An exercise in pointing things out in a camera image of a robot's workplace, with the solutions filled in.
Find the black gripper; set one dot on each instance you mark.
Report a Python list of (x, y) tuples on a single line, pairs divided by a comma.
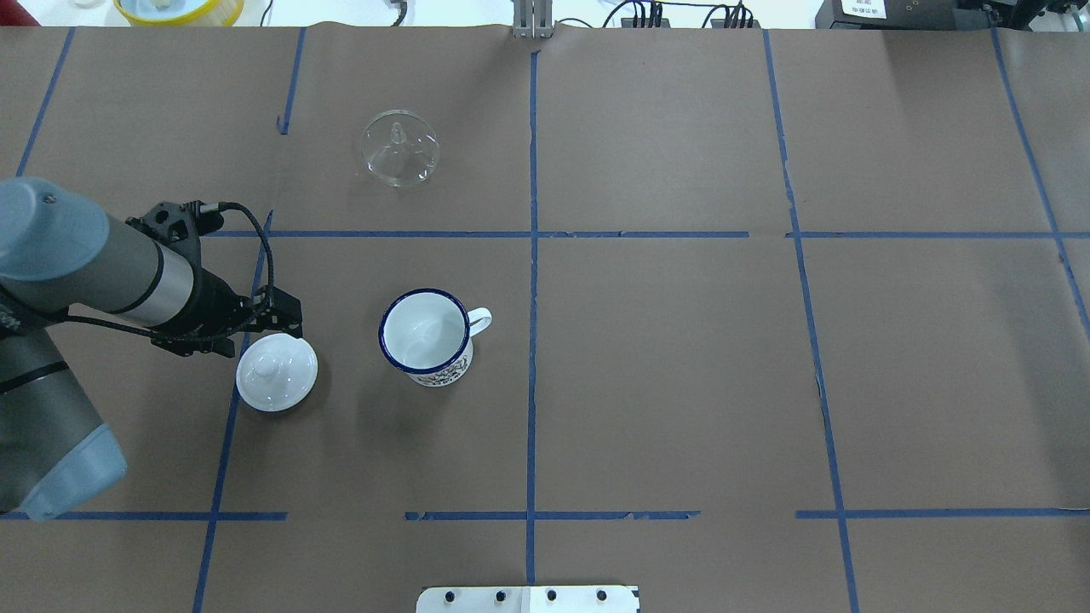
[(212, 304)]

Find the clear plastic funnel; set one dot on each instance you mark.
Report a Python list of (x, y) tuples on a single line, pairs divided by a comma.
[(399, 148)]

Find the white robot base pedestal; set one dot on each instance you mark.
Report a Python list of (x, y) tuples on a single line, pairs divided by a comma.
[(558, 598)]

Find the aluminium frame post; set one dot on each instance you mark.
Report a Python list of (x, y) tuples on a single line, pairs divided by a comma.
[(533, 19)]

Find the white ceramic lid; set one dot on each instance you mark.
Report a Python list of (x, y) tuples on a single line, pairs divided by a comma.
[(276, 373)]

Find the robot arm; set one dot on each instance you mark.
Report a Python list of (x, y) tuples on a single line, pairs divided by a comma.
[(65, 260)]

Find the yellow tape roll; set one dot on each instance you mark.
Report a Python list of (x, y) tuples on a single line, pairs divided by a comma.
[(180, 13)]

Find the black computer box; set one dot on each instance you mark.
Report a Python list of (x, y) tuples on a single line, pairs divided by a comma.
[(913, 15)]

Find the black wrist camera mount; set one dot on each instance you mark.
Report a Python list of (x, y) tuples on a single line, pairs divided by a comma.
[(179, 227)]

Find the white enamel mug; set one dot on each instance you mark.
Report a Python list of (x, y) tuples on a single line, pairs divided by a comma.
[(427, 334)]

